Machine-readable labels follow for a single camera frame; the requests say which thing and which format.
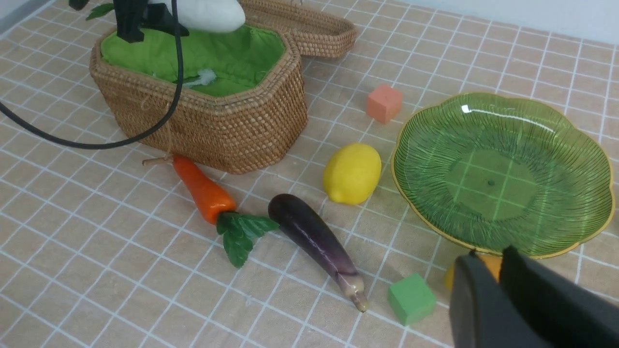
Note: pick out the green glass leaf plate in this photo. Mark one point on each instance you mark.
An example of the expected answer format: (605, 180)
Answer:
(487, 172)

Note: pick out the white daikon radish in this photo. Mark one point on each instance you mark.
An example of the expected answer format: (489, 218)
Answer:
(218, 16)

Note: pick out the orange carrot green leaves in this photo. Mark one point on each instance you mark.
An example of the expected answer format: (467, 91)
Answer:
(217, 207)

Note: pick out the yellow lemon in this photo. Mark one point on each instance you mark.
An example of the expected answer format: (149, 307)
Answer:
(352, 174)

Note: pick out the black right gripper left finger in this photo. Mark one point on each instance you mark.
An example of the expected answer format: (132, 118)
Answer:
(481, 315)

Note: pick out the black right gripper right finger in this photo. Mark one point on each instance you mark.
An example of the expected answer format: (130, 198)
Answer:
(562, 313)

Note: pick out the orange foam cube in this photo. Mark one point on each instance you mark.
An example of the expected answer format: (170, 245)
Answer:
(384, 103)

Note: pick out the woven wicker basket lid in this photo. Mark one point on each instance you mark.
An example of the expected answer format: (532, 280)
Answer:
(316, 33)

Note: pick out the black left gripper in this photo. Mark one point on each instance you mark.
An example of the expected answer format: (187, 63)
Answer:
(133, 15)

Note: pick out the woven wicker basket green lining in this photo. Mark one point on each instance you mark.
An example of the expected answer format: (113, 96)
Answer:
(243, 103)

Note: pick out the orange mango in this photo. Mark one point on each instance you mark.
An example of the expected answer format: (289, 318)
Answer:
(492, 263)

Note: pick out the green foam cube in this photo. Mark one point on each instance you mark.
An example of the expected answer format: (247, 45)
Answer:
(411, 299)

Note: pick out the purple eggplant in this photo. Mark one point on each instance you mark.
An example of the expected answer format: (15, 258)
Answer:
(303, 225)

